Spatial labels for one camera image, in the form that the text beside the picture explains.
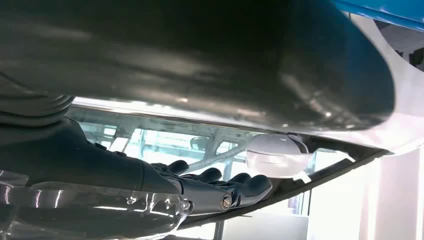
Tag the blue metal shelf rack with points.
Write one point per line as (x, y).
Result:
(381, 10)

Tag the white car side mirror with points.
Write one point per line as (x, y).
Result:
(275, 155)

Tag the glossy dark robot body shell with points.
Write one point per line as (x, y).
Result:
(198, 49)

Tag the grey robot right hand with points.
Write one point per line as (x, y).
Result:
(82, 165)

